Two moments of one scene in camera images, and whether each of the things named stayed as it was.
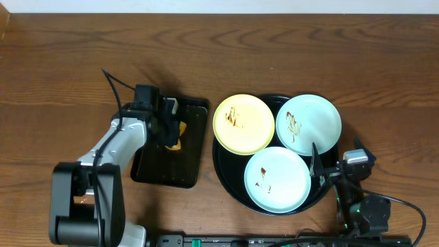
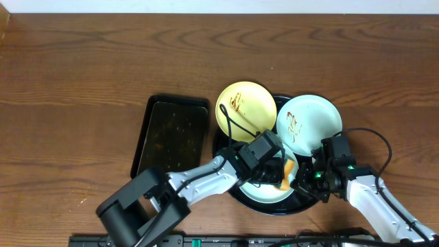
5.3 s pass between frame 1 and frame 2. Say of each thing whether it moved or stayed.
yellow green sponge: moved
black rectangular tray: stayed
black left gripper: moved
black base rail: stayed
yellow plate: moved
